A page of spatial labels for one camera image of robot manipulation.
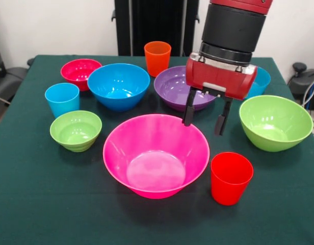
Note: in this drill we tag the large pink bowl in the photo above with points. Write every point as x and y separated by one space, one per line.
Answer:
157 143

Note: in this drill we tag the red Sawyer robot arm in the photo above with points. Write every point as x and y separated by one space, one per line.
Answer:
231 28

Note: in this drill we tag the red cup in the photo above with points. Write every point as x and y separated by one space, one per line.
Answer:
231 183

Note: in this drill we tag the dark green tablecloth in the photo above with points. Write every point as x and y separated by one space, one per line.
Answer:
32 204

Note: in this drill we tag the orange cup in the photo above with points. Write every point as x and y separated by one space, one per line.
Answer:
157 61

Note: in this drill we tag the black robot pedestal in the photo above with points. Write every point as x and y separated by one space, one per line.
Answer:
152 20

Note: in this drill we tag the large blue bowl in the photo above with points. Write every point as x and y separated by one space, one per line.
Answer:
116 84

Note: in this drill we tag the black equipment base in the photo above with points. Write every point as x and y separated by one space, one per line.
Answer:
299 81
11 76

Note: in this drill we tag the large green bowl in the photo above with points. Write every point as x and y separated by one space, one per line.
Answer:
274 122

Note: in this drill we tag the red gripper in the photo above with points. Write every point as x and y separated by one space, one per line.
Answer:
218 76

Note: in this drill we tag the small blue bowl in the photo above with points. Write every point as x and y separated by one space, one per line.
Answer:
261 84

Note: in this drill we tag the small pinkish red bowl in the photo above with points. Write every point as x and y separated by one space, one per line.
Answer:
78 70

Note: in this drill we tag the small green bowl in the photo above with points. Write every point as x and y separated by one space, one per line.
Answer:
75 130

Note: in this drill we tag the blue cup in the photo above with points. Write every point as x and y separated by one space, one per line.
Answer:
62 102

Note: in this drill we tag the purple bowl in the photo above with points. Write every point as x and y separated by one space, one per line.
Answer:
169 86

